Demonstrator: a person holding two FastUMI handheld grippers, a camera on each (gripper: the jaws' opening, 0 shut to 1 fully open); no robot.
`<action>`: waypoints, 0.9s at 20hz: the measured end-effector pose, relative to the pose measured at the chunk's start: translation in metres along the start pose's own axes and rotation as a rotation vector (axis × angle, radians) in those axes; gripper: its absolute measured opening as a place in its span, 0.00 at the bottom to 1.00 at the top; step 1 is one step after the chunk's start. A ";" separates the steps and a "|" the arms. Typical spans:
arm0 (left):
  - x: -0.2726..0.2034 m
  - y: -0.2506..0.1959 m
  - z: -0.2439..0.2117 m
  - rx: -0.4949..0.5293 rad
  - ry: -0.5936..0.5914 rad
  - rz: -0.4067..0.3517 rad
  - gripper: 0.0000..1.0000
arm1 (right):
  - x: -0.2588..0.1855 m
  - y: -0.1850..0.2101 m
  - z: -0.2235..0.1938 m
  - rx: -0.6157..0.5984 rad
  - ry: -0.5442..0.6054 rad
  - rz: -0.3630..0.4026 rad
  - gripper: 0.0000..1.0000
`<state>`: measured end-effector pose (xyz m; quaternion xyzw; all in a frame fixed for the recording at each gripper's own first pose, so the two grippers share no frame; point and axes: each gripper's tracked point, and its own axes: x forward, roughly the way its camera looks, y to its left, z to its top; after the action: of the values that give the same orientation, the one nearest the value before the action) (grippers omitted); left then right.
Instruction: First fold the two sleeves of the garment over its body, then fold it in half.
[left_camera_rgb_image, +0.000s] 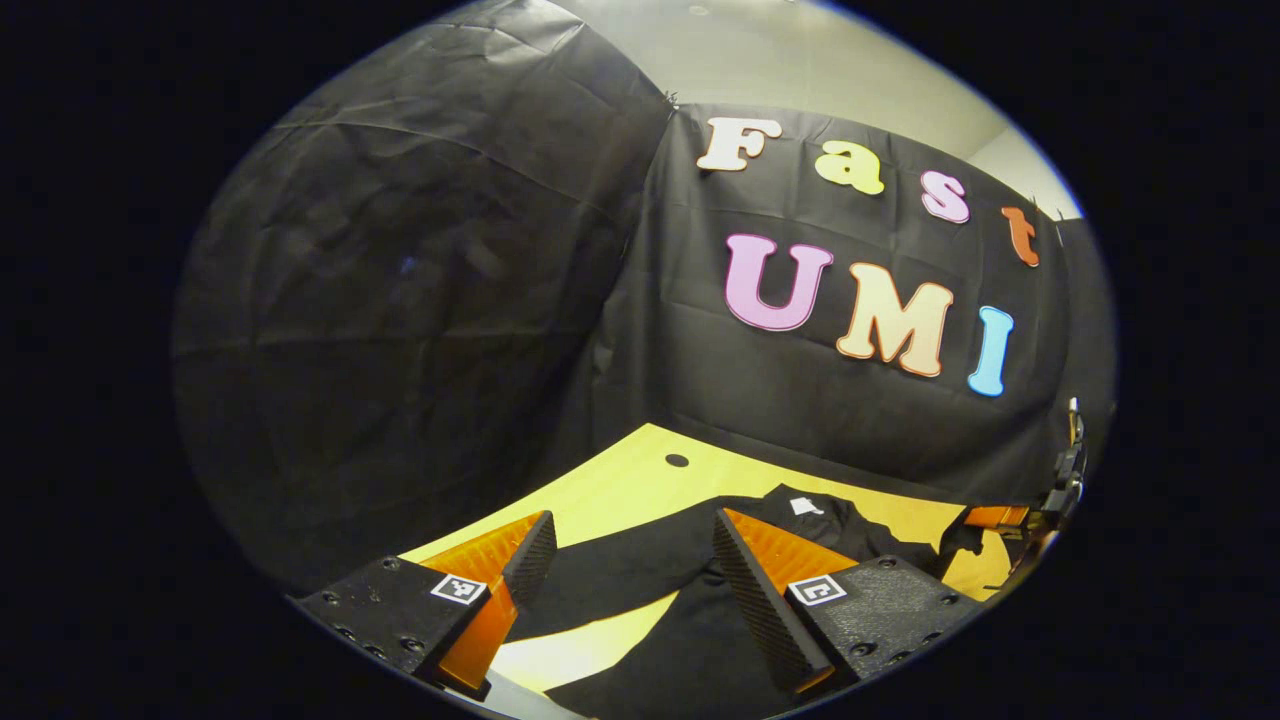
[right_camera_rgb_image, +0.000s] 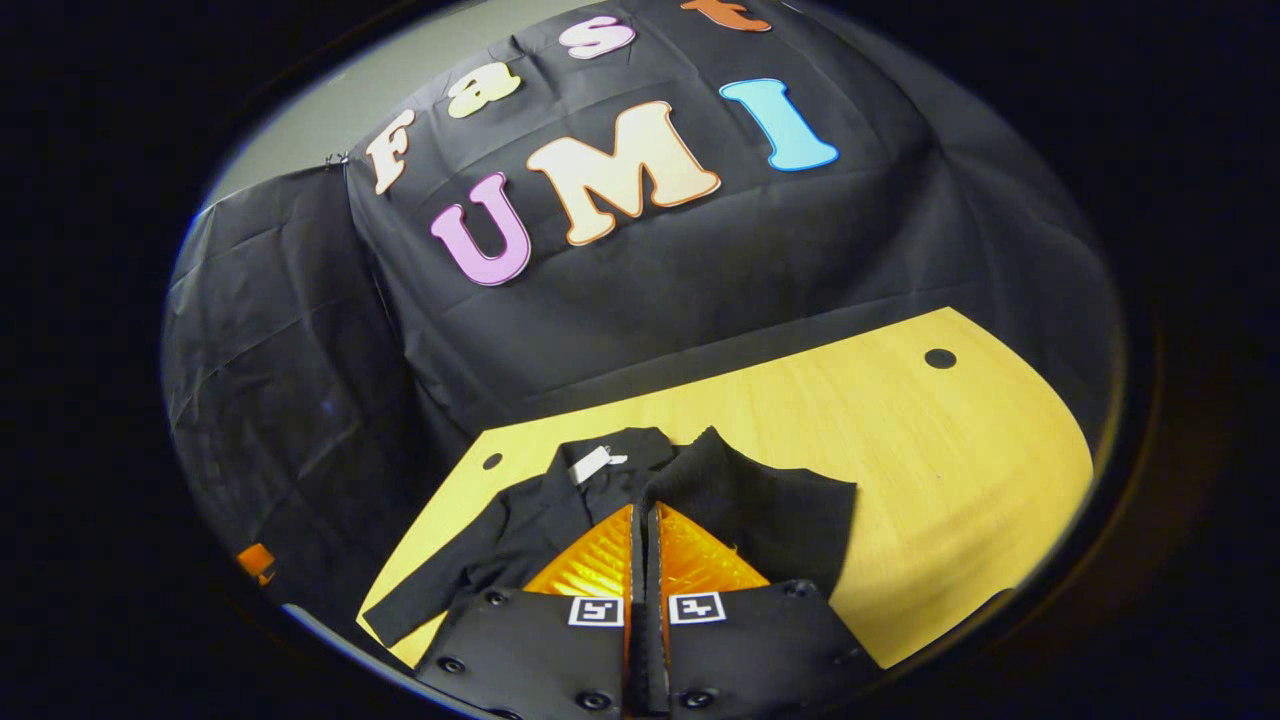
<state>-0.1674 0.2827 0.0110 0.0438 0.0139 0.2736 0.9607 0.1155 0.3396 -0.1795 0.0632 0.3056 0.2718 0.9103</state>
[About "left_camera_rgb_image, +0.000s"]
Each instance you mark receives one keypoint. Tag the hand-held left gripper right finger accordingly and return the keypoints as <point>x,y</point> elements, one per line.
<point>760,600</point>

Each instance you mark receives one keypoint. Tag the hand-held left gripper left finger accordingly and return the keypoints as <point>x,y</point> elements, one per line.
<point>531,560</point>

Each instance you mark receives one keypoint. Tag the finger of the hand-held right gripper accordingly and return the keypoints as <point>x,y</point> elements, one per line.
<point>995,517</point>

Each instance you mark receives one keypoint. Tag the black buttoned garment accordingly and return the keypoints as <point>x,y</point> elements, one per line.
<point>640,570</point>

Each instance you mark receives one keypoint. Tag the black backdrop cloth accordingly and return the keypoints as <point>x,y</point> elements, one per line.
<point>400,330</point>

